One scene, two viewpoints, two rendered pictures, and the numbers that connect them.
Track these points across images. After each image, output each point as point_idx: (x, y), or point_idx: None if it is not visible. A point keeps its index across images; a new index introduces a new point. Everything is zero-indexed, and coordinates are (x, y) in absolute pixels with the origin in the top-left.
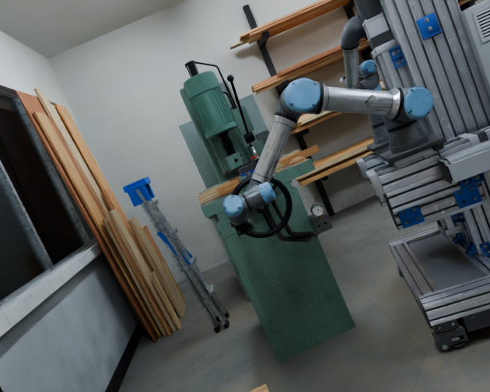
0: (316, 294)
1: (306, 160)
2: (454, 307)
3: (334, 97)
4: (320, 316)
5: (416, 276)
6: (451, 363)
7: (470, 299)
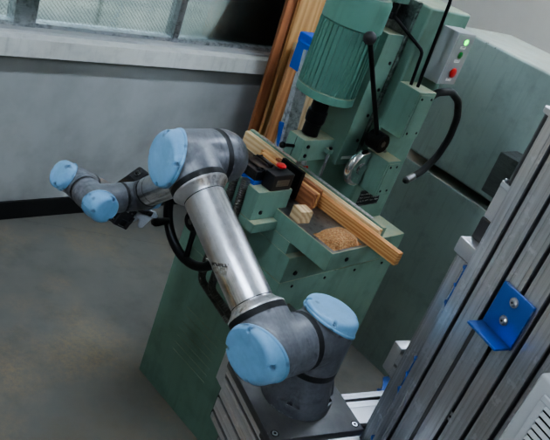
0: (208, 374)
1: (326, 249)
2: None
3: (191, 209)
4: (194, 395)
5: None
6: None
7: None
